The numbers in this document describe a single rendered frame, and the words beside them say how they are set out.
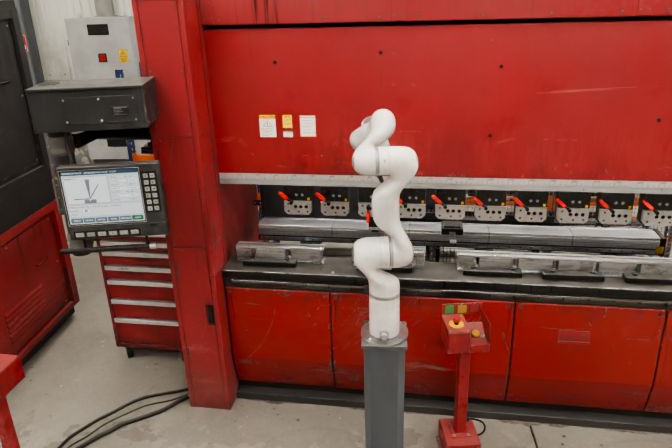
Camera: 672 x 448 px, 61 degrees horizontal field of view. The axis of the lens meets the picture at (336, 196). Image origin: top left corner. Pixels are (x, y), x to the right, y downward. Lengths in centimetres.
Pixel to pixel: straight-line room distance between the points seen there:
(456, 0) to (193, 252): 180
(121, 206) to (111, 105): 47
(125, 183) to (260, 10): 103
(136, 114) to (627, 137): 225
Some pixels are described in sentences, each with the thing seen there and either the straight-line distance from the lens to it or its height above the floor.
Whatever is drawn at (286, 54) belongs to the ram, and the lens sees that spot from 287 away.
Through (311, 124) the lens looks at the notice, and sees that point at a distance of 291.
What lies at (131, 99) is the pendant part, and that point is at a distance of 268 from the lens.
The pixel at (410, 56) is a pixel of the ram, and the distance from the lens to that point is 279.
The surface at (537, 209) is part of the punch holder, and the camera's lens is 303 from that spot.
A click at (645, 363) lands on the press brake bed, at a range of 346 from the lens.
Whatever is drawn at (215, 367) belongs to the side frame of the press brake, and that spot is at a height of 30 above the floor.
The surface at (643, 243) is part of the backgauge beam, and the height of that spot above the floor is 95.
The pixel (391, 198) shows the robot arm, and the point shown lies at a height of 162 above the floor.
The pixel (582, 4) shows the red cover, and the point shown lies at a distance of 284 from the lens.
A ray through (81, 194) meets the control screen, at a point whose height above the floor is 147.
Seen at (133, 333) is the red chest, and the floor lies 23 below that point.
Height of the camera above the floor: 233
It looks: 20 degrees down
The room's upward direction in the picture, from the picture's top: 2 degrees counter-clockwise
